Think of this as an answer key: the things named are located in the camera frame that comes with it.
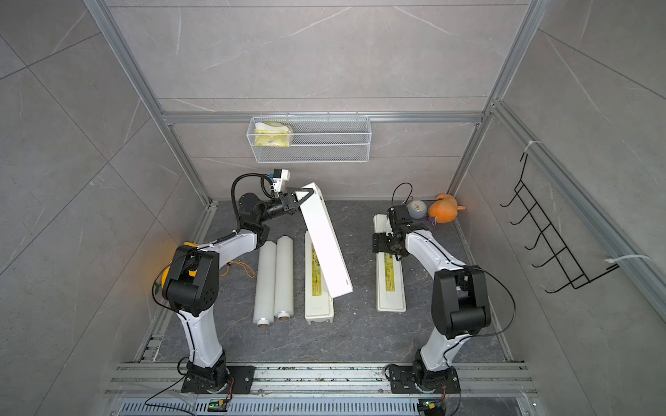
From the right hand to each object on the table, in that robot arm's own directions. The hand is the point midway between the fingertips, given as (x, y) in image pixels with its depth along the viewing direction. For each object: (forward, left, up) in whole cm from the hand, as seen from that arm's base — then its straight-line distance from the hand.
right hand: (386, 245), depth 93 cm
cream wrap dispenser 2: (-20, +1, +1) cm, 20 cm away
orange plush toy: (+19, -27, -2) cm, 34 cm away
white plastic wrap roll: (-13, +44, -4) cm, 46 cm away
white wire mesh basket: (+37, +28, +21) cm, 51 cm away
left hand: (+3, +24, +24) cm, 34 cm away
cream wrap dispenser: (-19, +21, +14) cm, 32 cm away
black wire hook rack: (-13, -39, +23) cm, 47 cm away
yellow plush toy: (-25, +51, +26) cm, 62 cm away
